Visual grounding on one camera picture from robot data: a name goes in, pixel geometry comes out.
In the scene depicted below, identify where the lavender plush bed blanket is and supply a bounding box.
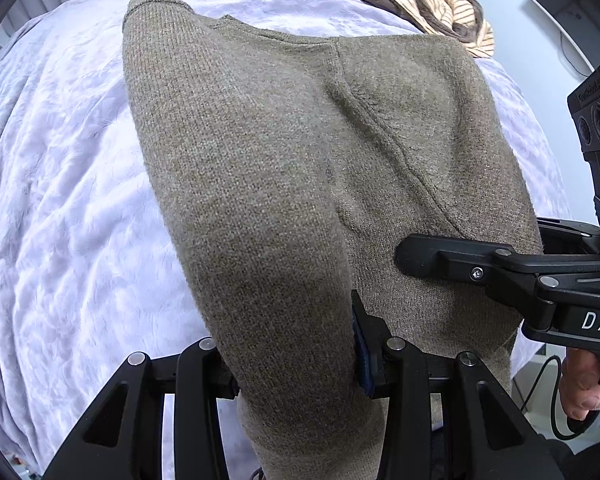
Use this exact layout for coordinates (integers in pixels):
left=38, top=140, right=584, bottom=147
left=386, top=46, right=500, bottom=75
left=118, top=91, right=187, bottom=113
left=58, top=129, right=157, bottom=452
left=0, top=0, right=571, bottom=480

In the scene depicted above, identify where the curved computer monitor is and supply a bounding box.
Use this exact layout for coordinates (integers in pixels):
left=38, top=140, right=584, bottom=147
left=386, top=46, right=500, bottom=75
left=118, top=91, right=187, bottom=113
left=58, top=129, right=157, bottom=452
left=531, top=0, right=600, bottom=72

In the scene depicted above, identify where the black cable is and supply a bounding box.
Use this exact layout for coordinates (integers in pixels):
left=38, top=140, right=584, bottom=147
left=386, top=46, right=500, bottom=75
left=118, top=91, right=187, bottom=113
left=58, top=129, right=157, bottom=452
left=517, top=353, right=596, bottom=442

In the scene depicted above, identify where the person's right hand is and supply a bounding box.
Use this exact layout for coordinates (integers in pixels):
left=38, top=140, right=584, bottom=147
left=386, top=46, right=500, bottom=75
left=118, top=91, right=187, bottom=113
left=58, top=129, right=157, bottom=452
left=559, top=348, right=600, bottom=420

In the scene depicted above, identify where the olive brown knit sweater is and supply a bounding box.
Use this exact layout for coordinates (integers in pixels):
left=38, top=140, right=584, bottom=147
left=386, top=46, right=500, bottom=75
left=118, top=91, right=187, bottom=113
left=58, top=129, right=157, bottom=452
left=122, top=0, right=542, bottom=479

